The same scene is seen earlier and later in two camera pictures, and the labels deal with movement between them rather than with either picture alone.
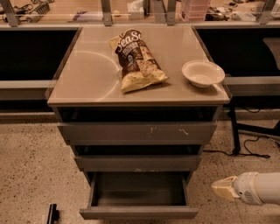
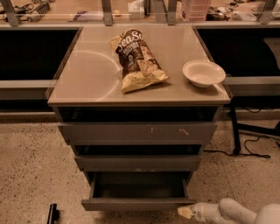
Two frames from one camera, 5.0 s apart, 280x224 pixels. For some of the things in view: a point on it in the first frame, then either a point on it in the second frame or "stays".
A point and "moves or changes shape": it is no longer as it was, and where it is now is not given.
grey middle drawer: x=137 y=163 stays
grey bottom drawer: x=138 y=194 moves or changes shape
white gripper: x=246 y=186 to x=199 y=212
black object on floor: x=53 y=213 stays
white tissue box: x=136 y=8 stays
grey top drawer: x=138 y=134 stays
